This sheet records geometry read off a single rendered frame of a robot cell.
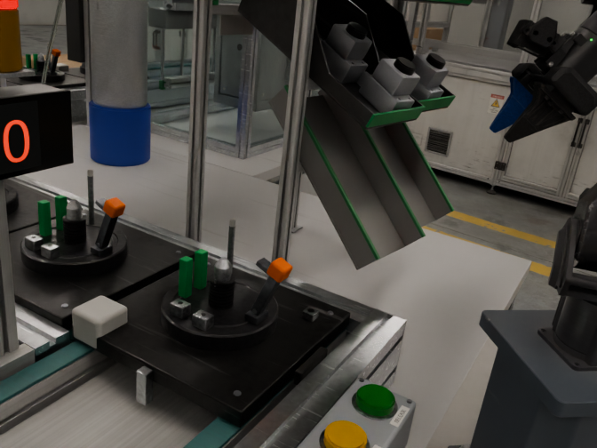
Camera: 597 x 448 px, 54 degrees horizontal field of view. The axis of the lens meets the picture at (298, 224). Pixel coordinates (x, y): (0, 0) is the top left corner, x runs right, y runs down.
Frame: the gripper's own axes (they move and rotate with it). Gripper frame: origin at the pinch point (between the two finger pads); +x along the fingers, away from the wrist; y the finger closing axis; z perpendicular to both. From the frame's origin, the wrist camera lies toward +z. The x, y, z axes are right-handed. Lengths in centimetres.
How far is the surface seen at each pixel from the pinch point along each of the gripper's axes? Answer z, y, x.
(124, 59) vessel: 61, -65, 49
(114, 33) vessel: 66, -64, 45
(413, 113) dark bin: 9.1, -6.2, 9.1
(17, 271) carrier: 34, 12, 58
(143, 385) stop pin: 14, 27, 47
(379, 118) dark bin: 12.9, 1.0, 12.5
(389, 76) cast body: 15.4, -3.0, 7.9
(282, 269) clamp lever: 11.2, 20.5, 29.9
